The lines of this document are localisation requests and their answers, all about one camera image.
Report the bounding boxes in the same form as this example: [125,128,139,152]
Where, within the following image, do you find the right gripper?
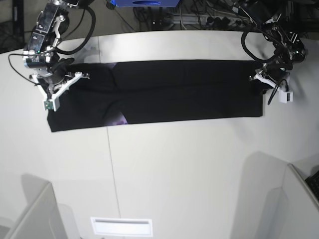
[37,57,75,90]

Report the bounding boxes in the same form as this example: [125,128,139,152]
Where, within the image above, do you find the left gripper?
[259,61,291,95]

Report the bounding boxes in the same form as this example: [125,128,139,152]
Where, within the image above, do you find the black T-shirt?
[47,60,263,132]

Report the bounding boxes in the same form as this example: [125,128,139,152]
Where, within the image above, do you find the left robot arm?
[234,0,308,103]

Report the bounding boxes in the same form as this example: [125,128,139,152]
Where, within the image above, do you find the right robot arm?
[23,0,96,86]

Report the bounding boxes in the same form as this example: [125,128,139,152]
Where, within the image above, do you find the white power strip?
[163,13,249,29]

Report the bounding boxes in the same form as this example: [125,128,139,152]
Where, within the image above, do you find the blue box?
[106,0,180,9]

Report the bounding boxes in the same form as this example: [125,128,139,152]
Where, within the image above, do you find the black keyboard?
[306,171,319,199]

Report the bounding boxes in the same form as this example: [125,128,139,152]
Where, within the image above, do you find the white partition panel right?
[236,161,319,239]

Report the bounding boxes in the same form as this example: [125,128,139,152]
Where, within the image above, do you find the white partition panel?
[0,174,81,239]
[236,161,319,239]

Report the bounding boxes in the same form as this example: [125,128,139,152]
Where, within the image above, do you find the white partition panel left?
[0,174,81,239]

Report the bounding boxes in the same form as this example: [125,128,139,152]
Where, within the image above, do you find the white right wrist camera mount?
[29,72,90,112]

